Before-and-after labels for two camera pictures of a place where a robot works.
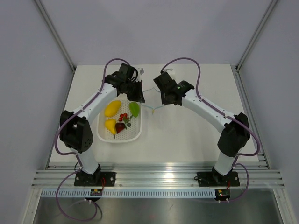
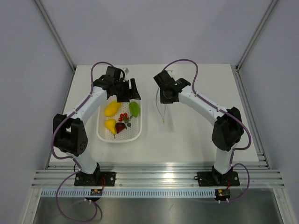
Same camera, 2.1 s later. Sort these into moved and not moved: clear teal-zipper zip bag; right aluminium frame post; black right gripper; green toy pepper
Moved: clear teal-zipper zip bag
Not moved: black right gripper; right aluminium frame post; green toy pepper
